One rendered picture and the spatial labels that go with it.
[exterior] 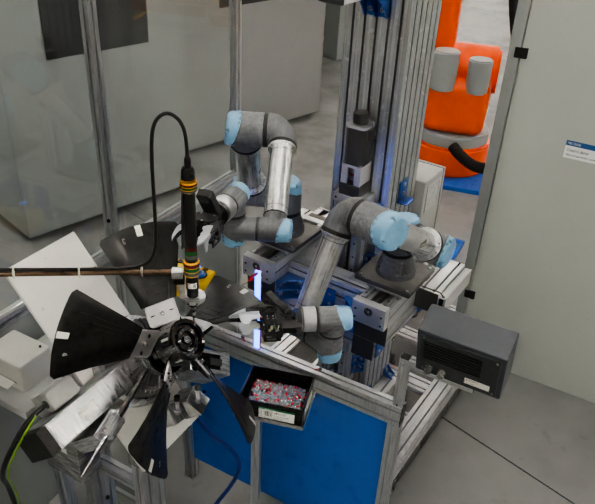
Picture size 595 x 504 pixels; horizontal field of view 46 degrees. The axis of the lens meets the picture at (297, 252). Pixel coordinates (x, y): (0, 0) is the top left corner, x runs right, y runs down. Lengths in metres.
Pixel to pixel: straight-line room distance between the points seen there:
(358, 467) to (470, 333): 0.79
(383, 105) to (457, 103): 3.15
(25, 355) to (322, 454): 1.09
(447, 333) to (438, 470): 1.39
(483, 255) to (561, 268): 0.37
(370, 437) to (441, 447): 1.00
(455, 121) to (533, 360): 2.47
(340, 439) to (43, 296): 1.13
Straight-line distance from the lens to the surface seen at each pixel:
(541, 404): 3.79
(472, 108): 5.67
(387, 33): 2.49
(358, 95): 2.60
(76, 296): 1.79
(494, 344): 2.00
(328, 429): 2.53
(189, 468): 3.16
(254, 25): 6.11
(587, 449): 3.65
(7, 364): 2.37
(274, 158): 2.25
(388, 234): 2.02
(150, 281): 1.99
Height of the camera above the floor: 2.43
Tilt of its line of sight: 32 degrees down
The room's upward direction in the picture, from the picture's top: 3 degrees clockwise
